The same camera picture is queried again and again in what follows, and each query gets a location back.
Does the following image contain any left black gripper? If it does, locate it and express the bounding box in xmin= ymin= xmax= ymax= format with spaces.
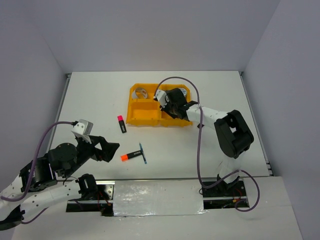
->
xmin=63 ymin=133 xmax=121 ymax=178

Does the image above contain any blue white tape roll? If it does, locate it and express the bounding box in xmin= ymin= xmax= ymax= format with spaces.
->
xmin=179 ymin=87 xmax=188 ymax=98

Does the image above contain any orange cap black highlighter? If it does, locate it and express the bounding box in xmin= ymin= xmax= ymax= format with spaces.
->
xmin=120 ymin=150 xmax=143 ymax=162

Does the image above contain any pink cap black highlighter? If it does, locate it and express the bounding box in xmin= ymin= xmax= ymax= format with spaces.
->
xmin=117 ymin=115 xmax=127 ymax=134

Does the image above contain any silver clear tape roll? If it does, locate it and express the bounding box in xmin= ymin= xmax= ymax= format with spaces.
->
xmin=131 ymin=87 xmax=149 ymax=100

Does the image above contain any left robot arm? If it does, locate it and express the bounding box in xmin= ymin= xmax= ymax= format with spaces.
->
xmin=0 ymin=136 xmax=120 ymax=231

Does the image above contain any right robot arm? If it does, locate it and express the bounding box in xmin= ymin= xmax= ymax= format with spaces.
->
xmin=153 ymin=88 xmax=254 ymax=196

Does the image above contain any yellow four-compartment organizer tray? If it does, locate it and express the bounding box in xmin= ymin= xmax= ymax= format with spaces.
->
xmin=125 ymin=83 xmax=193 ymax=127

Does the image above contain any blue pen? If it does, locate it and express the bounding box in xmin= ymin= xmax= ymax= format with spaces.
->
xmin=139 ymin=142 xmax=147 ymax=164

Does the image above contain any silver foil covered panel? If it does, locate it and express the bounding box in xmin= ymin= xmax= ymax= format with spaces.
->
xmin=113 ymin=179 xmax=206 ymax=217

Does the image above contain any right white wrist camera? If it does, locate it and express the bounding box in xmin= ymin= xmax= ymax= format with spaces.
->
xmin=153 ymin=89 xmax=169 ymax=108

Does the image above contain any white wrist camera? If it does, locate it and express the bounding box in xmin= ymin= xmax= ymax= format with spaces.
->
xmin=71 ymin=119 xmax=94 ymax=144
xmin=153 ymin=89 xmax=169 ymax=108

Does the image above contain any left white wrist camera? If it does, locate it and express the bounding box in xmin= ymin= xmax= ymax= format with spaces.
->
xmin=71 ymin=119 xmax=94 ymax=144

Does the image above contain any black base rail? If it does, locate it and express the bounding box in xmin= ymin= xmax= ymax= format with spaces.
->
xmin=66 ymin=179 xmax=249 ymax=217

